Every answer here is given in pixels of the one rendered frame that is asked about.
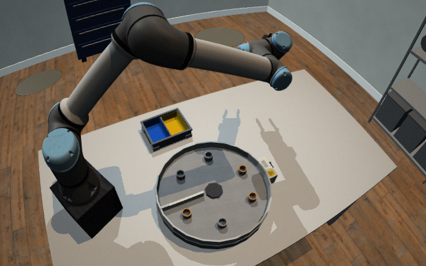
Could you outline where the grey round turntable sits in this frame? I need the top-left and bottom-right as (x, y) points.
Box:
(155, 141), (278, 249)

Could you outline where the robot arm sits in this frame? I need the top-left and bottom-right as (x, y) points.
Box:
(42, 2), (292, 207)

